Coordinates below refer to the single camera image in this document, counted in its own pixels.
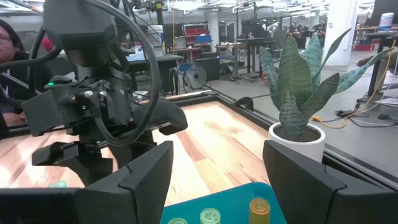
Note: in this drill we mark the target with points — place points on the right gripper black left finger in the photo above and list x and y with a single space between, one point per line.
124 199

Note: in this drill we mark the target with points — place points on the white building column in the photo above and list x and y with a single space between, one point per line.
339 31

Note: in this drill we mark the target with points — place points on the black floor power brick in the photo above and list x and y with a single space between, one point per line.
345 113

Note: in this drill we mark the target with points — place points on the white wipes canister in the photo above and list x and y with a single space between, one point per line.
386 23

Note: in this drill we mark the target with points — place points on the white plant pot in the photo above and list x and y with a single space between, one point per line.
298 149

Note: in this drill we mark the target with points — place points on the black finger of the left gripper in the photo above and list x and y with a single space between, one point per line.
133 152
84 161

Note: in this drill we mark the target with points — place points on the grey work desk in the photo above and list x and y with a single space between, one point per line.
155 59

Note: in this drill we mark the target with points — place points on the green pill bottle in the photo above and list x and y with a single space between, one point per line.
210 216

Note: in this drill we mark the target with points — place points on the green snake plant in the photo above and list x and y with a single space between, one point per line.
293 81

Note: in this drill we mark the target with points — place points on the person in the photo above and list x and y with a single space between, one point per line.
12 77

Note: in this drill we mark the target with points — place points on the black floor fan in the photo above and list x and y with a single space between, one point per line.
196 76

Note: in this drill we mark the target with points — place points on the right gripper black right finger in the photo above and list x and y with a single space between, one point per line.
311 193

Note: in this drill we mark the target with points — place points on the clear pill bottle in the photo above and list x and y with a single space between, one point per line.
177 221

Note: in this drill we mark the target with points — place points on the amber pill bottle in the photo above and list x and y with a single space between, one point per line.
259 211

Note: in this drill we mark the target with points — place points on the shelf with red bins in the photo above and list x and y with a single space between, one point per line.
194 31

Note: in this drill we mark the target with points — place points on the teal plastic basket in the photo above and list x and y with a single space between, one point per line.
230 199

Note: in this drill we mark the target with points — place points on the black standing table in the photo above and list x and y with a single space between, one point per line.
377 62

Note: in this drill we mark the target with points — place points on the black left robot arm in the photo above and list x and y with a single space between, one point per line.
81 25

